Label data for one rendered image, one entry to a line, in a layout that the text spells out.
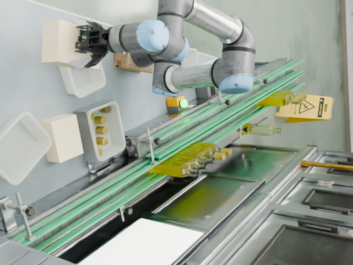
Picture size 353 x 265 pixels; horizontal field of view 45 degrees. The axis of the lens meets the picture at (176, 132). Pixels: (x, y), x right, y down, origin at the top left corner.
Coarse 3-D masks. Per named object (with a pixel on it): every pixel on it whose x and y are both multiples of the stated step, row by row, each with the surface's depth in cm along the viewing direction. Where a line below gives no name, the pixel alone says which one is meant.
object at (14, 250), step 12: (0, 252) 96; (12, 252) 96; (24, 252) 95; (36, 252) 94; (0, 264) 92; (12, 264) 91; (24, 264) 90; (36, 264) 90; (48, 264) 89; (60, 264) 88; (72, 264) 87
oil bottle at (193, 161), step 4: (172, 156) 197; (176, 156) 196; (180, 156) 195; (184, 156) 194; (180, 160) 190; (184, 160) 189; (188, 160) 188; (192, 160) 188; (196, 160) 189; (192, 164) 187
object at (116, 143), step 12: (96, 108) 174; (108, 120) 188; (120, 120) 185; (108, 132) 189; (120, 132) 187; (96, 144) 175; (108, 144) 190; (120, 144) 189; (96, 156) 176; (108, 156) 180
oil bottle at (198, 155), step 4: (180, 152) 199; (184, 152) 198; (188, 152) 197; (192, 152) 196; (196, 152) 195; (200, 152) 195; (188, 156) 194; (192, 156) 193; (196, 156) 192; (200, 156) 192; (204, 156) 193; (200, 160) 192
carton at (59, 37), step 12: (48, 24) 125; (60, 24) 123; (72, 24) 126; (48, 36) 125; (60, 36) 123; (72, 36) 126; (48, 48) 125; (60, 48) 123; (72, 48) 126; (48, 60) 125; (60, 60) 123
